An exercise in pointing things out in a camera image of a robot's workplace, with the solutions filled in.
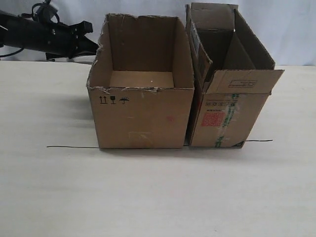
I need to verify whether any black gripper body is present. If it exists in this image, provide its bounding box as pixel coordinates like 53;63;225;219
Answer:
32;21;93;60

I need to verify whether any large cardboard box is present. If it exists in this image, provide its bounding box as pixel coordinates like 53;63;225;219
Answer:
86;13;195;149

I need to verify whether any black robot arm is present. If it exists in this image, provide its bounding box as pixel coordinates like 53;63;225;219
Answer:
0;11;99;60

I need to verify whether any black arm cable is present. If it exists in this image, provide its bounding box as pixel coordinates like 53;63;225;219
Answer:
0;0;61;60

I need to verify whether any thin black line marker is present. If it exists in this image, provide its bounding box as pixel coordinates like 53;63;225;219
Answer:
46;139;273;149

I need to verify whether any tall printed cardboard box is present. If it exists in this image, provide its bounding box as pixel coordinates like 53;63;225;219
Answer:
186;2;283;148

